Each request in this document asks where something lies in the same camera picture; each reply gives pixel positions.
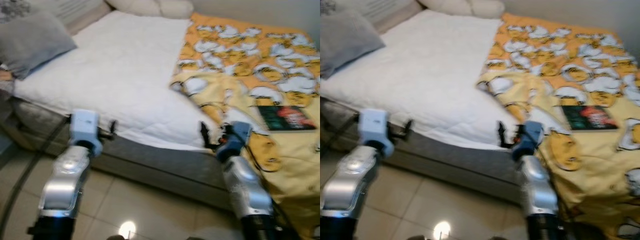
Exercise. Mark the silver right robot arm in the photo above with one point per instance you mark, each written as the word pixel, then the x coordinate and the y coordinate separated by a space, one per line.
pixel 247 190
pixel 537 190

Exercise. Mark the beige swirl print pillow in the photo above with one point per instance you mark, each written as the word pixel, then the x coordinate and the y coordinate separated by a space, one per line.
pixel 390 10
pixel 70 12

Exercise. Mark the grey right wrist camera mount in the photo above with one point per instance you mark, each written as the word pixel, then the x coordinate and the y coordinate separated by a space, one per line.
pixel 240 137
pixel 531 137

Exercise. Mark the dark red cover book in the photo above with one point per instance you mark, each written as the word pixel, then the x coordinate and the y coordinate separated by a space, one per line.
pixel 590 118
pixel 286 118

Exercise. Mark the plain grey pillow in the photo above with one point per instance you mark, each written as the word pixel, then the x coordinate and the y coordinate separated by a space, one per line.
pixel 345 42
pixel 30 42

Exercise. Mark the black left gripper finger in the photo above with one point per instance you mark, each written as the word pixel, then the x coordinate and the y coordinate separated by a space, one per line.
pixel 113 127
pixel 409 126

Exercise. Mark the white quilted mattress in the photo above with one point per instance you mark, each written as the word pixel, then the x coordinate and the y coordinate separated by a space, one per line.
pixel 125 75
pixel 430 75

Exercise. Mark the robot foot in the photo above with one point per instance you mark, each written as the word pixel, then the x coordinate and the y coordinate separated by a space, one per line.
pixel 420 237
pixel 115 237

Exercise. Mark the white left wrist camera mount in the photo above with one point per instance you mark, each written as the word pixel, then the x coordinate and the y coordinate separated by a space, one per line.
pixel 85 125
pixel 374 125

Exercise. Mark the cream plump pillow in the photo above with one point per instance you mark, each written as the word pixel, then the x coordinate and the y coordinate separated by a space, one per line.
pixel 445 6
pixel 487 8
pixel 132 6
pixel 176 8

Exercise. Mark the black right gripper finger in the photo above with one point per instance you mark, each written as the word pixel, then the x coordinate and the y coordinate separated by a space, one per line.
pixel 205 134
pixel 521 130
pixel 228 131
pixel 501 134

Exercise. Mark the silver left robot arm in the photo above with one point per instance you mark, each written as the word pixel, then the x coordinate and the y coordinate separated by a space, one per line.
pixel 345 185
pixel 62 185

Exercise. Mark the yellow cartoon print blanket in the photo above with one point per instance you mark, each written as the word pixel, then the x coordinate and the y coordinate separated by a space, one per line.
pixel 575 65
pixel 260 65

